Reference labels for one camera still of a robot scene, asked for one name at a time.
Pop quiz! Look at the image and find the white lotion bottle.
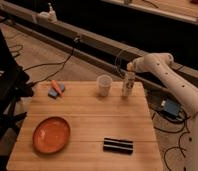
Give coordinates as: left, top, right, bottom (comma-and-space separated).
122, 71, 135, 97

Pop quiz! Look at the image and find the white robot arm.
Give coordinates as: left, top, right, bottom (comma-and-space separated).
127, 53, 198, 171

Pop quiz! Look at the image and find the clear plastic cup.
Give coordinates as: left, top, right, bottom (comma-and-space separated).
97, 75, 112, 97

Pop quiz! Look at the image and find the blue power box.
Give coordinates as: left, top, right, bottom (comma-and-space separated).
161, 99, 180, 118

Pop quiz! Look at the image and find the orange carrot toy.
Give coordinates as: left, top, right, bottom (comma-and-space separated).
51, 80, 62, 96

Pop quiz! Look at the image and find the black striped box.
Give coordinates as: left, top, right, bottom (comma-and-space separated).
103, 138, 133, 154

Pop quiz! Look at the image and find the blue sponge block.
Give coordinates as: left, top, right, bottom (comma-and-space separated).
48, 84, 65, 99

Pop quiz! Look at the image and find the orange plate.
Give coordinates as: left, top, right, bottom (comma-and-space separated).
32, 117, 70, 154

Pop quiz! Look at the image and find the long metal rail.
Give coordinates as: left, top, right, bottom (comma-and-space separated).
0, 0, 198, 87

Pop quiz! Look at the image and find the black cable from rail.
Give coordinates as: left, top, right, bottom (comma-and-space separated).
23, 36, 81, 84

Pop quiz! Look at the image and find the black floor cable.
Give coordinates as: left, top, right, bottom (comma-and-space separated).
151, 109, 193, 171

